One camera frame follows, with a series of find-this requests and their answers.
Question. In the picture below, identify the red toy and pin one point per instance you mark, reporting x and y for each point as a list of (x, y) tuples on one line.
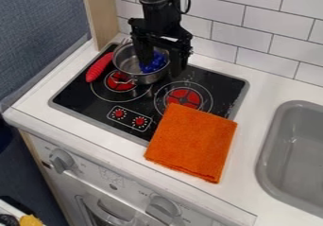
[(98, 67)]

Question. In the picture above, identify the blue toy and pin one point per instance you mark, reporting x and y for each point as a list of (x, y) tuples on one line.
[(154, 63)]

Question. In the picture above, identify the toy stove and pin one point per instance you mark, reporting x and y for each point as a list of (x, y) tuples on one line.
[(149, 92)]

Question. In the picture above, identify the silver pot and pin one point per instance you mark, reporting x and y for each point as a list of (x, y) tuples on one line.
[(132, 67)]

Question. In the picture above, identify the orange cloth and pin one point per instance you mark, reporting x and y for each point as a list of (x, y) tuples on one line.
[(191, 141)]

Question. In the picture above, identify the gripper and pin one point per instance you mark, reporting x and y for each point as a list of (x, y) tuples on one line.
[(162, 26)]

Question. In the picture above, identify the toy sink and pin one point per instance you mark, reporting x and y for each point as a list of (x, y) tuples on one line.
[(294, 155)]

